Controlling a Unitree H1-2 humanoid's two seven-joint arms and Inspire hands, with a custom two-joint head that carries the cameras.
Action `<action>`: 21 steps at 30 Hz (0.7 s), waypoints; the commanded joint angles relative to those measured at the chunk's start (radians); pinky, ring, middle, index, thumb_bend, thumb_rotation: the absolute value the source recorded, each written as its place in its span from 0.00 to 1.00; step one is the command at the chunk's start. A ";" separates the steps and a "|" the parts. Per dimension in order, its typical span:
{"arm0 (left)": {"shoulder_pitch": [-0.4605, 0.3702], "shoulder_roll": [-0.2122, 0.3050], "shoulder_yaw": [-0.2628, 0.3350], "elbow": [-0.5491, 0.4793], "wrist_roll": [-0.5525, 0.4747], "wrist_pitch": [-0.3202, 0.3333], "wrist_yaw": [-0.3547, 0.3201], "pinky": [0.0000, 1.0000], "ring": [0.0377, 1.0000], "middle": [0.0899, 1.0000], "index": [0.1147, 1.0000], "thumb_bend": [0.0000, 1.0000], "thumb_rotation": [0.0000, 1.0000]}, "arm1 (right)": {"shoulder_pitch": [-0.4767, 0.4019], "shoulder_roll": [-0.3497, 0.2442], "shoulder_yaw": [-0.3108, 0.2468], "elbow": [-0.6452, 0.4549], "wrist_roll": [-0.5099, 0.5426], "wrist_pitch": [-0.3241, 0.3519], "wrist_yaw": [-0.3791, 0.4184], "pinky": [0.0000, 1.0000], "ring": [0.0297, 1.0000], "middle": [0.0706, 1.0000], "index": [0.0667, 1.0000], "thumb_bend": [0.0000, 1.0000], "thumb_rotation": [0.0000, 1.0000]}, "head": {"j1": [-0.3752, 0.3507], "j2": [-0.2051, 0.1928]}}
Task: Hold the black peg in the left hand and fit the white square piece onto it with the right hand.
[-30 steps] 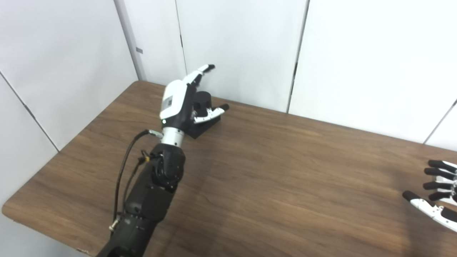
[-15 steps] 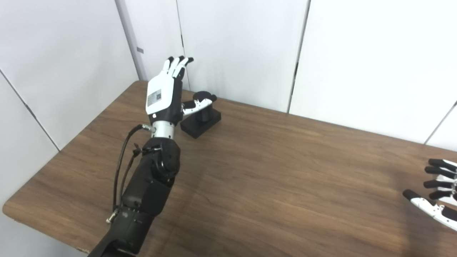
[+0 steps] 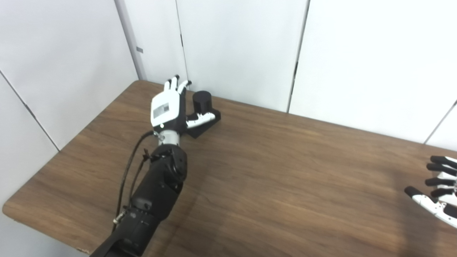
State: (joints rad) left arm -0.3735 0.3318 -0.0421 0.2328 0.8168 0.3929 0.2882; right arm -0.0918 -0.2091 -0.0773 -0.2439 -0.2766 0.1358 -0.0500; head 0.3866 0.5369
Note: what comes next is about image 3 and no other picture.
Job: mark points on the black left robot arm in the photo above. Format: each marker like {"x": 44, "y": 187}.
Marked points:
{"x": 157, "y": 192}

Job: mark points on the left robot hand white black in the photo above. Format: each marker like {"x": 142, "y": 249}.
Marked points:
{"x": 166, "y": 110}

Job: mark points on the grey metal post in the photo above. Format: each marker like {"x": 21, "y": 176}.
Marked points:
{"x": 130, "y": 35}

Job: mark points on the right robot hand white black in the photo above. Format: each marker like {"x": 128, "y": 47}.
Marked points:
{"x": 448, "y": 210}

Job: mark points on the black peg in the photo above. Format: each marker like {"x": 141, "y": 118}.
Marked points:
{"x": 202, "y": 101}

